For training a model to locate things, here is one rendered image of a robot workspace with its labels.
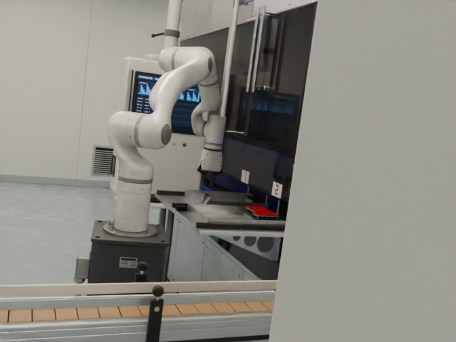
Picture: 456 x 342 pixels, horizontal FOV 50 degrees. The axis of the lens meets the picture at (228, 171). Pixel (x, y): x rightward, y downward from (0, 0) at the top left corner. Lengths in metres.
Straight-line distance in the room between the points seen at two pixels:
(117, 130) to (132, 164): 0.13
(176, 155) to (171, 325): 1.91
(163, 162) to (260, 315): 1.86
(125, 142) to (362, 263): 1.47
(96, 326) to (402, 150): 0.73
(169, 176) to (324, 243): 2.48
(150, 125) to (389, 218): 1.42
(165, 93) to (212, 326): 1.02
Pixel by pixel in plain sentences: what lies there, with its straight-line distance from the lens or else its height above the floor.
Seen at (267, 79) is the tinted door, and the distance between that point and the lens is 2.35.
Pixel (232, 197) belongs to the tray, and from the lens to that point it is 2.57.
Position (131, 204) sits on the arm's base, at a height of 0.97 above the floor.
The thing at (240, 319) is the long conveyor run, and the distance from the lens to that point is 1.01.
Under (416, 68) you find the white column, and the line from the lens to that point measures 0.29.
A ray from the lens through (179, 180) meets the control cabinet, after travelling 2.83.
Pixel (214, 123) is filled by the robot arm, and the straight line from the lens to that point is 2.27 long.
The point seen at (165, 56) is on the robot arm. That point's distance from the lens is 1.98.
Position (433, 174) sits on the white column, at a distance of 0.27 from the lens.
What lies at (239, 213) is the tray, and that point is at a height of 0.88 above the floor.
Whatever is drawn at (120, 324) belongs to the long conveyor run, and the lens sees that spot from 0.94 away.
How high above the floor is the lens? 1.33
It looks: 7 degrees down
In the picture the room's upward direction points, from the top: 7 degrees clockwise
